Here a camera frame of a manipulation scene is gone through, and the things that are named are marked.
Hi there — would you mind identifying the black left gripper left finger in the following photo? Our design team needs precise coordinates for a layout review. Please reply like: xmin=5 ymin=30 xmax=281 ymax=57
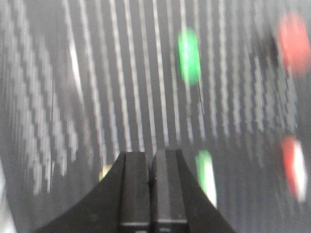
xmin=36 ymin=152 xmax=151 ymax=233

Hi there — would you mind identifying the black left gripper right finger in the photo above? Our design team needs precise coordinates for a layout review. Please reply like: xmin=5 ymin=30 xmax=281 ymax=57
xmin=150 ymin=149 xmax=234 ymax=233

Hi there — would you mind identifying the green push button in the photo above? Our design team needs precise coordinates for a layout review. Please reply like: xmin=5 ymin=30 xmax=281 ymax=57
xmin=176 ymin=28 xmax=201 ymax=86

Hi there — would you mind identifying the lower red push button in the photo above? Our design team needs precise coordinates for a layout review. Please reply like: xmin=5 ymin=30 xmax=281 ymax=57
xmin=277 ymin=11 xmax=311 ymax=77

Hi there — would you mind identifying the black perforated pegboard panel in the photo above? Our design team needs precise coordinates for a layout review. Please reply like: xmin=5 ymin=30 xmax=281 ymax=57
xmin=0 ymin=0 xmax=311 ymax=233

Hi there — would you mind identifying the white yellow-tipped small switch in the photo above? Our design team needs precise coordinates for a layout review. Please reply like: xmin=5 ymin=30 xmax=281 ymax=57
xmin=99 ymin=165 xmax=112 ymax=181

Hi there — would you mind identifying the white green-tipped small switch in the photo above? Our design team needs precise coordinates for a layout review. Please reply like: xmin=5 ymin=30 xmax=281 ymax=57
xmin=195 ymin=150 xmax=217 ymax=208

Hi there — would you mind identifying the white red-tipped small switch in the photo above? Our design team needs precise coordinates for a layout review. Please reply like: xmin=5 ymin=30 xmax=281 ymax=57
xmin=281 ymin=135 xmax=308 ymax=203

